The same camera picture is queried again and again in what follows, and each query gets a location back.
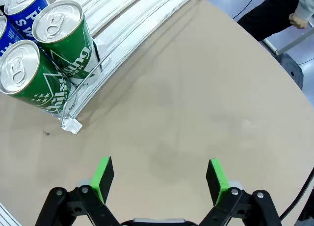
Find grey stand base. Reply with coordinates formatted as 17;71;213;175
279;53;306;91

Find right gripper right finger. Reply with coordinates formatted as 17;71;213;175
198;158;283;226

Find clear can rack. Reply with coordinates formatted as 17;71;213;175
0;0;206;135

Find blue Pocari Sweat can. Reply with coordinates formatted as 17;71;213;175
0;15;23;59
3;0;51;42

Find person's left hand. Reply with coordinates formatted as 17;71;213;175
288;12;309;30

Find white ribbed panel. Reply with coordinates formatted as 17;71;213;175
0;201;20;226

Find large white table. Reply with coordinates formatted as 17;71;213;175
262;27;314;56

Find green Chilsung cider can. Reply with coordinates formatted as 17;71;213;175
0;39;77;119
31;0;104;87

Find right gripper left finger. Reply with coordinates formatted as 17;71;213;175
34;156;121;226

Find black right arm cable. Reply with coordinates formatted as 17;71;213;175
279;168;314;221

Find person in grey hoodie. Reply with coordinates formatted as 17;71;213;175
236;0;302;42

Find person's left forearm grey sleeve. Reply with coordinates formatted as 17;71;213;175
291;0;314;23

